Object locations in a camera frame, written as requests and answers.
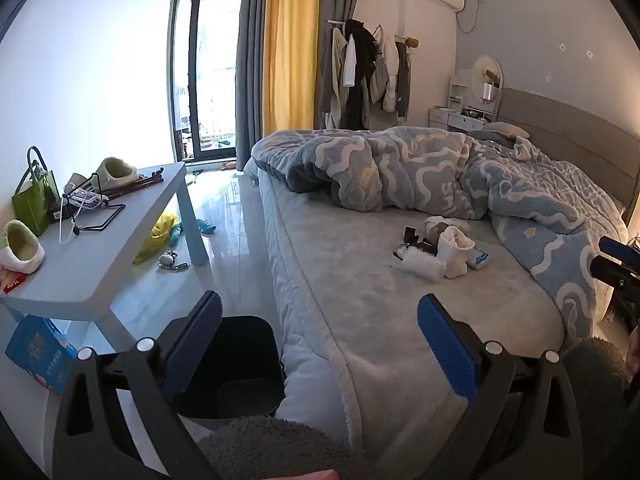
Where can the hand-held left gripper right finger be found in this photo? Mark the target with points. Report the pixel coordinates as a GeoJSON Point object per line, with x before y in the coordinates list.
{"type": "Point", "coordinates": [447, 350]}

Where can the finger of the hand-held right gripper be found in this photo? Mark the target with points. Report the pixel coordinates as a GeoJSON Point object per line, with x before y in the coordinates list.
{"type": "Point", "coordinates": [619, 249]}
{"type": "Point", "coordinates": [612, 271]}

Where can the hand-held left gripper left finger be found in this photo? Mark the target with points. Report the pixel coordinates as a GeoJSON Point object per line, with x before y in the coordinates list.
{"type": "Point", "coordinates": [196, 342]}

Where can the black trash bin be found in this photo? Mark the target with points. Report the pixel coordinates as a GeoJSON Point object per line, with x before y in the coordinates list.
{"type": "Point", "coordinates": [240, 355]}

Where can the blue tissue packet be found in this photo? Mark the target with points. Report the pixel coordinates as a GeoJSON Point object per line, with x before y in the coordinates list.
{"type": "Point", "coordinates": [480, 258]}

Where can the grey plush toy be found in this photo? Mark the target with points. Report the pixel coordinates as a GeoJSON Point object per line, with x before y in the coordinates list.
{"type": "Point", "coordinates": [167, 260]}

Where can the person's right fleece-clad leg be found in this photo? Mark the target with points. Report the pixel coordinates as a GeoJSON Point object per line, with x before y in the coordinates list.
{"type": "Point", "coordinates": [597, 400]}

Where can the person's fleece-clad leg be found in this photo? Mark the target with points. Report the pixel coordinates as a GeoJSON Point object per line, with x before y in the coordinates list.
{"type": "Point", "coordinates": [270, 447]}
{"type": "Point", "coordinates": [597, 400]}

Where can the black curved plastic piece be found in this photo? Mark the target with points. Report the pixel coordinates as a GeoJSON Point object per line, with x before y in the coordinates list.
{"type": "Point", "coordinates": [411, 236]}
{"type": "Point", "coordinates": [415, 249]}

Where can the yellow plastic bag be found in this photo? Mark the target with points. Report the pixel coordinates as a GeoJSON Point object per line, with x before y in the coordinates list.
{"type": "Point", "coordinates": [157, 240]}

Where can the blue plush toy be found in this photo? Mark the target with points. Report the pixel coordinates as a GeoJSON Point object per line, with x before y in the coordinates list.
{"type": "Point", "coordinates": [206, 226]}

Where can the bed with grey sheet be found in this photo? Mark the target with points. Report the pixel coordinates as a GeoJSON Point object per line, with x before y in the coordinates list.
{"type": "Point", "coordinates": [350, 270]}

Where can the grey blue table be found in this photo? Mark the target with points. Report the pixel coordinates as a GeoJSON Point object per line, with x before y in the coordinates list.
{"type": "Point", "coordinates": [100, 260]}

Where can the person's left fleece-clad leg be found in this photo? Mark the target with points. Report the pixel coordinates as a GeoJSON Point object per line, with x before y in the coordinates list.
{"type": "Point", "coordinates": [270, 447]}

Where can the grey padded headboard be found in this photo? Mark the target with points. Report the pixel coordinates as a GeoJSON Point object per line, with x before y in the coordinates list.
{"type": "Point", "coordinates": [565, 130]}

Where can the blue cardboard box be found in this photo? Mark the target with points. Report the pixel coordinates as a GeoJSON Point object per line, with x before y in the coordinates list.
{"type": "Point", "coordinates": [40, 355]}

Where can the grey pillow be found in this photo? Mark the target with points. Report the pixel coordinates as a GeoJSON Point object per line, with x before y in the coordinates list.
{"type": "Point", "coordinates": [510, 130]}

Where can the brown wooden rack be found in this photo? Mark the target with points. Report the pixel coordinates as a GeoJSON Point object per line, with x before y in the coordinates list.
{"type": "Point", "coordinates": [135, 182]}

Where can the clear packaged item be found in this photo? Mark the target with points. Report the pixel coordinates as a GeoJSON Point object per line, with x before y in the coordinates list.
{"type": "Point", "coordinates": [87, 200]}

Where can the small orange toy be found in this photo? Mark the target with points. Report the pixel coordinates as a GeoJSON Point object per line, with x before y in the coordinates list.
{"type": "Point", "coordinates": [231, 165]}

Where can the blue patterned fleece blanket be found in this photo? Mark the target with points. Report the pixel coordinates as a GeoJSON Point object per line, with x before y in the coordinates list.
{"type": "Point", "coordinates": [400, 170]}

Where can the green fleece-lined slipper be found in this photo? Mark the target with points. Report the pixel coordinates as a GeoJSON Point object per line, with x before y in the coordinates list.
{"type": "Point", "coordinates": [22, 247]}
{"type": "Point", "coordinates": [117, 172]}

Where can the red packet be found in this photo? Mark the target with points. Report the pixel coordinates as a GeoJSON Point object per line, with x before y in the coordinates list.
{"type": "Point", "coordinates": [10, 282]}

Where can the white cylindrical lamp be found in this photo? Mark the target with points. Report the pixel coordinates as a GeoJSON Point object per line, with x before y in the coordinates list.
{"type": "Point", "coordinates": [487, 91]}

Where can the green gift bag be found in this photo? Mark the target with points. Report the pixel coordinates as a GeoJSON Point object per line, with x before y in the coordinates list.
{"type": "Point", "coordinates": [35, 202]}

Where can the white vanity dresser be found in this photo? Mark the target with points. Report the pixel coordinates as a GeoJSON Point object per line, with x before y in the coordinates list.
{"type": "Point", "coordinates": [450, 117]}

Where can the round mirror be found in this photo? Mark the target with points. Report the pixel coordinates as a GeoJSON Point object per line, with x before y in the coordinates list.
{"type": "Point", "coordinates": [480, 67]}

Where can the dark grey hanging jacket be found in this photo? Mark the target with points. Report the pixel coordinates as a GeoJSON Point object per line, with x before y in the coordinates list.
{"type": "Point", "coordinates": [403, 77]}

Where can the black framed glass door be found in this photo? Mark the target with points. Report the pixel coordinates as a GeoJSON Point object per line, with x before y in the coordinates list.
{"type": "Point", "coordinates": [175, 60]}

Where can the black hanging coat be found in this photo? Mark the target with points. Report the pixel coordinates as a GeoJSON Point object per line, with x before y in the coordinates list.
{"type": "Point", "coordinates": [361, 80]}

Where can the grey hanging coat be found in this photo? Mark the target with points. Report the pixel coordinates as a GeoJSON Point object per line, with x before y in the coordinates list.
{"type": "Point", "coordinates": [330, 75]}

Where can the white hanging shirt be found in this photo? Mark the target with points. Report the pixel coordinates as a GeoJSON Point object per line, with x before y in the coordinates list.
{"type": "Point", "coordinates": [350, 62]}

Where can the yellow curtain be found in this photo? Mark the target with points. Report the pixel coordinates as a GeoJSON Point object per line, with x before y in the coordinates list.
{"type": "Point", "coordinates": [290, 50]}

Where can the white clothes rack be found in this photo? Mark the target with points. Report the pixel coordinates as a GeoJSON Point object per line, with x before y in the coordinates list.
{"type": "Point", "coordinates": [336, 22]}

